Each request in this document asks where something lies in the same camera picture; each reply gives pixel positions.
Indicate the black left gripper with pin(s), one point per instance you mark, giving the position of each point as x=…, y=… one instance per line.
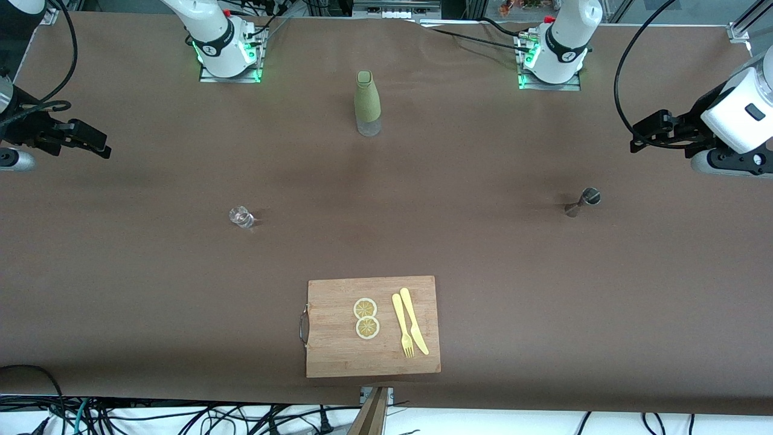
x=692, y=128

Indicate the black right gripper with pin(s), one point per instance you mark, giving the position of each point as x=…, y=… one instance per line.
x=31, y=128

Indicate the metal jigger shaker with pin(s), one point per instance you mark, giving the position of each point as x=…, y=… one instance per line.
x=590, y=196

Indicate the clear glass measuring cup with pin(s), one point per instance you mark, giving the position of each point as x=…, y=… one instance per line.
x=241, y=217

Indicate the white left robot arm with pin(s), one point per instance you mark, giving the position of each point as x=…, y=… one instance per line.
x=564, y=42

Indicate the orange background object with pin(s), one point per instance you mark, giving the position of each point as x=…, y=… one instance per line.
x=519, y=5

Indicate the brown table cover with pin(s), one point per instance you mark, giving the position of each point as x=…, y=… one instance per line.
x=543, y=302

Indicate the green sleeved glass bottle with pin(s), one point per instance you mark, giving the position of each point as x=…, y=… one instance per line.
x=367, y=103

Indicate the grey equipment box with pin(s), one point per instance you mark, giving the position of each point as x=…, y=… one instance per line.
x=395, y=7

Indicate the yellow plastic knife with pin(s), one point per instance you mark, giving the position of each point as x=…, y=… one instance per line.
x=410, y=314

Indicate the yellow plastic fork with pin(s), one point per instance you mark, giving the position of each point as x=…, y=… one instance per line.
x=400, y=317

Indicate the yellow lemon slice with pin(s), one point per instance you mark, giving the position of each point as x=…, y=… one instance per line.
x=367, y=328
x=365, y=308

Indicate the wooden cutting board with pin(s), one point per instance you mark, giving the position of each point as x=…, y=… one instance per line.
x=338, y=350

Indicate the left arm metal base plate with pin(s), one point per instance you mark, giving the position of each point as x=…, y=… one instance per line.
x=574, y=86

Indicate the aluminium frame profile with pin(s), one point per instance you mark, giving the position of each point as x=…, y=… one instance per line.
x=51, y=15
x=746, y=27

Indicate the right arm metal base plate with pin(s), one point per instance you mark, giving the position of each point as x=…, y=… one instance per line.
x=208, y=76

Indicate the small metal bracket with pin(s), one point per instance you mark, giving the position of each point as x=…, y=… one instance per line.
x=390, y=393

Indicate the wooden post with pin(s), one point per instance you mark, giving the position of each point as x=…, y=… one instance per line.
x=371, y=417

